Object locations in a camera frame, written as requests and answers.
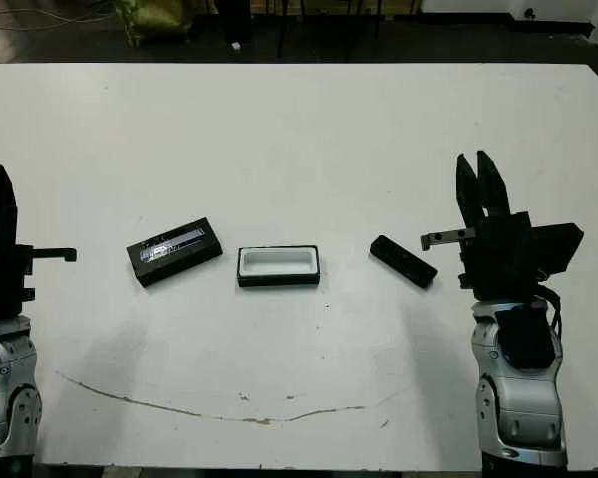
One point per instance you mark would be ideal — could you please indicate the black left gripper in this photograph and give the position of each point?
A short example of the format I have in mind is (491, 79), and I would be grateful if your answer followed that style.
(5, 279)

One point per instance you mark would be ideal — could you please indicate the black box lid silver print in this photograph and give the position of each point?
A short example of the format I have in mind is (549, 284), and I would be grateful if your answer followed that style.
(179, 254)

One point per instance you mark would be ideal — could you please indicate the black box with white insert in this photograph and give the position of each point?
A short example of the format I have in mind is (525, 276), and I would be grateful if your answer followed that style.
(279, 281)

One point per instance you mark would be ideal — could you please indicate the black upright stand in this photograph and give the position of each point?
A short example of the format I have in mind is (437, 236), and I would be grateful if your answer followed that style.
(236, 20)

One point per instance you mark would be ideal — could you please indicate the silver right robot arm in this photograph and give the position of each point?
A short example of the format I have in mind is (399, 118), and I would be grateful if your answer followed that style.
(523, 408)

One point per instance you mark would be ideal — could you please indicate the slim black camera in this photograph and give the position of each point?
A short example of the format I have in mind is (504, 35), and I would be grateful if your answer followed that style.
(403, 263)

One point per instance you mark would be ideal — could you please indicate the black metal frame legs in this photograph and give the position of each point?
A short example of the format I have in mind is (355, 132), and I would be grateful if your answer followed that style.
(280, 30)

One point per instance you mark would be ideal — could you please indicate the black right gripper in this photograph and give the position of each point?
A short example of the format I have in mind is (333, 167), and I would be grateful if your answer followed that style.
(503, 259)

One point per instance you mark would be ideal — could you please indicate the white appliance with black knob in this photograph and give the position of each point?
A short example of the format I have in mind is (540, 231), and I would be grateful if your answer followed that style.
(568, 7)

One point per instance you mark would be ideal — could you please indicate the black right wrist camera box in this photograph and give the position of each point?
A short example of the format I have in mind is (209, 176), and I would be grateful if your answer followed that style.
(553, 246)

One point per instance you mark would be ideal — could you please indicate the yellow-green bag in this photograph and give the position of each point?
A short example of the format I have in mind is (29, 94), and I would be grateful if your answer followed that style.
(154, 20)

